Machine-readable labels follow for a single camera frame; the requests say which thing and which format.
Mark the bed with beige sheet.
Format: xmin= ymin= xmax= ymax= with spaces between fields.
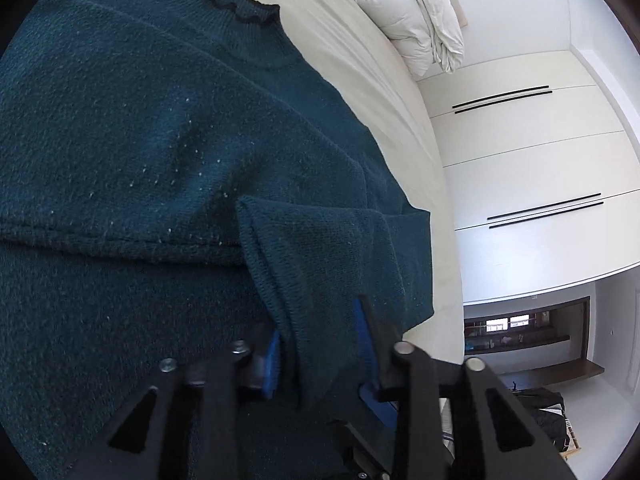
xmin=205 ymin=0 xmax=467 ymax=367

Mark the white built-in wardrobe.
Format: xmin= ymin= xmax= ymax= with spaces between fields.
xmin=416 ymin=49 xmax=640 ymax=306

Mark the dark teal knit sweater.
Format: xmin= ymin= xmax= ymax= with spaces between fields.
xmin=0 ymin=0 xmax=435 ymax=480

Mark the black bag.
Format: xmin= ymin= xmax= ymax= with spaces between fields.
xmin=514 ymin=389 xmax=567 ymax=443

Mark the dark wooden ledge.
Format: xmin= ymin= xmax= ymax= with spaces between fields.
xmin=495 ymin=359 xmax=606 ymax=387

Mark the black wardrobe handle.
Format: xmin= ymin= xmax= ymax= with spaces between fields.
xmin=452 ymin=85 xmax=550 ymax=110
xmin=454 ymin=91 xmax=553 ymax=114
xmin=489 ymin=201 xmax=605 ymax=230
xmin=487 ymin=193 xmax=602 ymax=221

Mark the white rolled duvet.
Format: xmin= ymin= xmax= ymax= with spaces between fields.
xmin=343 ymin=0 xmax=466 ymax=79

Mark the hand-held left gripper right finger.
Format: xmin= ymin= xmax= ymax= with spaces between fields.
xmin=351 ymin=294 xmax=577 ymax=480

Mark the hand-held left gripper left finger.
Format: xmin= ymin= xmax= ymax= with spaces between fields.
xmin=67 ymin=329 xmax=282 ymax=480

